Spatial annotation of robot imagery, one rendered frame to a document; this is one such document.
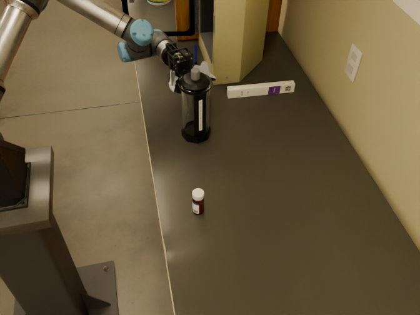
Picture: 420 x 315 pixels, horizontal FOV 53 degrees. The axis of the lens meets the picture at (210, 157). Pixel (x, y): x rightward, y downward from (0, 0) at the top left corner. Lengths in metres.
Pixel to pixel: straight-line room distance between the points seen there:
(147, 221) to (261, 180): 1.18
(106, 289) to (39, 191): 0.94
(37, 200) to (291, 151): 0.84
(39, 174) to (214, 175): 0.56
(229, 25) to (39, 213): 0.91
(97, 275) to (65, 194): 0.61
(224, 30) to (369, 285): 0.98
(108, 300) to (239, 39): 1.36
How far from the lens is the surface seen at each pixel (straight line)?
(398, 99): 1.35
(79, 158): 2.83
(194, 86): 1.31
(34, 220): 1.33
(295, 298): 1.14
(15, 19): 1.54
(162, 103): 1.63
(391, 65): 1.36
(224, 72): 1.70
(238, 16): 1.59
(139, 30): 1.40
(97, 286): 2.23
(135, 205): 2.49
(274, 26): 2.11
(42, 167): 1.47
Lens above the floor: 1.95
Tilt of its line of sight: 46 degrees down
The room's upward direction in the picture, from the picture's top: 1 degrees clockwise
